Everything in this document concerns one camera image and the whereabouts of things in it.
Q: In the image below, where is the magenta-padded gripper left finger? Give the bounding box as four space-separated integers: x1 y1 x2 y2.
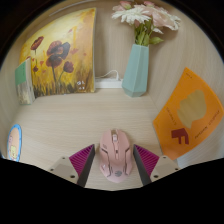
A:
47 143 97 188

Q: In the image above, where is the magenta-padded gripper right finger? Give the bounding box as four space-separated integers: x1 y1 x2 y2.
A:
132 143 182 187

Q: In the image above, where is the pink computer mouse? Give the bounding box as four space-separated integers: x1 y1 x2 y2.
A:
98 128 134 184

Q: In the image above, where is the round blue-rimmed cartoon mouse pad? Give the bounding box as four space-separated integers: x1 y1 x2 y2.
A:
6 123 23 163

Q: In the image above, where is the orange-covered book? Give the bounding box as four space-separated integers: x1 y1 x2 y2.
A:
152 67 224 168

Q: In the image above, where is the white power strip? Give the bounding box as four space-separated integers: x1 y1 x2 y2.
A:
94 78 124 90

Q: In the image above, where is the pale teal faceted vase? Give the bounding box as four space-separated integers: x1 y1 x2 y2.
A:
121 43 150 98

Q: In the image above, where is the green-covered book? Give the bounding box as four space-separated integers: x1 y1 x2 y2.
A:
14 58 36 106

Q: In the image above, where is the yellow poppy flower painting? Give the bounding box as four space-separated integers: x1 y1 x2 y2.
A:
18 7 97 98

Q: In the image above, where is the white and pink flower bouquet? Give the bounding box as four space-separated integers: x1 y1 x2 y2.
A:
111 0 182 47

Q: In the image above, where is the white power cable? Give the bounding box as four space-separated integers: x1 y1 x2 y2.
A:
95 69 121 82

